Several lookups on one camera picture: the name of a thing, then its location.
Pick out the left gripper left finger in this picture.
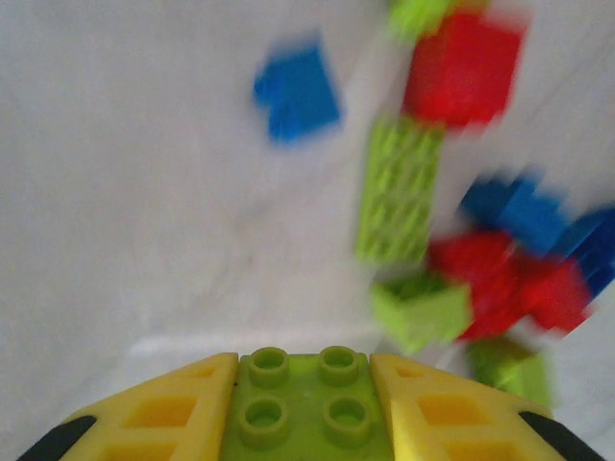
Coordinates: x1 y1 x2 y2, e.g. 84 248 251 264
16 353 240 461

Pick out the green long lego brick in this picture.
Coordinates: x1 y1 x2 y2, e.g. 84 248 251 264
354 114 446 268

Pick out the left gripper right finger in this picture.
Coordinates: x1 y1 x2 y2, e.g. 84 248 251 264
369 353 602 461

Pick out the blue square lego brick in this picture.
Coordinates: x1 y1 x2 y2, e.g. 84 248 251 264
253 33 347 145
552 206 615 299
458 167 573 255

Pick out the red square lego brick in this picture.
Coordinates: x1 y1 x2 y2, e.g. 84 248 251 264
401 9 529 133
427 230 529 342
504 254 595 337

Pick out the green square lego brick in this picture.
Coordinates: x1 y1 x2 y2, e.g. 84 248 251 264
386 0 462 39
465 335 556 409
219 345 398 461
372 278 475 354

